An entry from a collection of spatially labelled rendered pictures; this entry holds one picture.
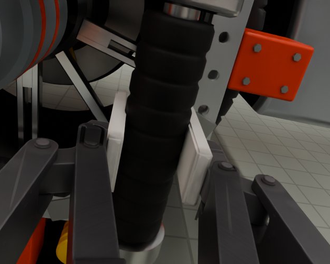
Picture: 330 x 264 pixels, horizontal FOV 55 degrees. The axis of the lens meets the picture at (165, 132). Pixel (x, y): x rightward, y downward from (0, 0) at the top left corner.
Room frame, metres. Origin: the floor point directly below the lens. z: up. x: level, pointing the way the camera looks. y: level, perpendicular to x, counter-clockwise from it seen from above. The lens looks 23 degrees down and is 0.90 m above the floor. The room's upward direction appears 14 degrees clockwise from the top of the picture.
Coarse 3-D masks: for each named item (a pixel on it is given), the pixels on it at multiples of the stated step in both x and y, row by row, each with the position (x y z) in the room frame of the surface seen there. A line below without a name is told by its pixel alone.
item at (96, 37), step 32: (64, 32) 0.49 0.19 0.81; (96, 32) 0.46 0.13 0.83; (64, 64) 0.45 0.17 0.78; (128, 64) 0.47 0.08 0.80; (0, 96) 0.60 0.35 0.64; (32, 96) 0.44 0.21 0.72; (96, 96) 0.47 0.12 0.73; (0, 128) 0.50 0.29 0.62; (32, 128) 0.45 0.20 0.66; (64, 128) 0.56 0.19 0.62; (0, 160) 0.42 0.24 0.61
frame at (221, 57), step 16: (208, 16) 0.42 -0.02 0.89; (240, 16) 0.38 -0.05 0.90; (224, 32) 0.42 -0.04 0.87; (240, 32) 0.38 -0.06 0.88; (224, 48) 0.38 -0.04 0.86; (208, 64) 0.38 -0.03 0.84; (224, 64) 0.38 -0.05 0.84; (208, 80) 0.38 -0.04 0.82; (224, 80) 0.38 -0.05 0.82; (208, 96) 0.38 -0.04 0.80; (208, 112) 0.38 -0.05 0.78; (208, 128) 0.38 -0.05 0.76; (48, 208) 0.35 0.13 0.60; (64, 208) 0.35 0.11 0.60
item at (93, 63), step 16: (96, 0) 0.59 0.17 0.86; (112, 0) 0.61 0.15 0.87; (128, 0) 0.61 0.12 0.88; (144, 0) 0.62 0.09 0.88; (96, 16) 0.60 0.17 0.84; (112, 16) 0.61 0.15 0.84; (128, 16) 0.61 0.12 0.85; (128, 32) 0.62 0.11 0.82; (80, 48) 0.60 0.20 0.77; (48, 64) 0.59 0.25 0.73; (80, 64) 0.60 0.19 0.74; (96, 64) 0.61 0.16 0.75; (112, 64) 0.61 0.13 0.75; (48, 80) 0.59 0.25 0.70; (64, 80) 0.60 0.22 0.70
